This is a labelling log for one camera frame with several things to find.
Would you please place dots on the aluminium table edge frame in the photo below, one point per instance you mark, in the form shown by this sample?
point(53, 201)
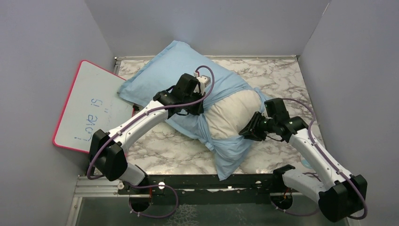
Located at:
point(117, 58)

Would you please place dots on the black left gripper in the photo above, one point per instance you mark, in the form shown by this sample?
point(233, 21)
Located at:
point(197, 110)

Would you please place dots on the small blue white packet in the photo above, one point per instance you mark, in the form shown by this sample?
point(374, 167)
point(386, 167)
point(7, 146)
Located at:
point(305, 163)

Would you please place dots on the pink framed whiteboard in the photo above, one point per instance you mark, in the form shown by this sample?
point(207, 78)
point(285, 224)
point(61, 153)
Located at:
point(92, 103)

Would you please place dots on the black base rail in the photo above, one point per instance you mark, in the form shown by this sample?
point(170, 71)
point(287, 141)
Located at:
point(208, 189)

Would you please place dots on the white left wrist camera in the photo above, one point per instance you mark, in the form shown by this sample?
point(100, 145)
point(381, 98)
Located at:
point(204, 82)

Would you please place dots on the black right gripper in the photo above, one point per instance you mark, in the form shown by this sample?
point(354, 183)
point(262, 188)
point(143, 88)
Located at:
point(251, 130)

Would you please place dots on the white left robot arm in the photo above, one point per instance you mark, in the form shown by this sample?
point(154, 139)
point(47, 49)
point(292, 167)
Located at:
point(108, 149)

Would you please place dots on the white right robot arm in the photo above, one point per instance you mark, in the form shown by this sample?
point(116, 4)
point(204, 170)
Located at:
point(338, 193)

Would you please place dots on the white pillow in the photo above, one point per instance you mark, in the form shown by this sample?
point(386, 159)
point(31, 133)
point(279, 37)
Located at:
point(227, 117)

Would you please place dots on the light blue pillowcase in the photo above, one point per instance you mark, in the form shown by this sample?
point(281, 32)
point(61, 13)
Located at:
point(164, 70)

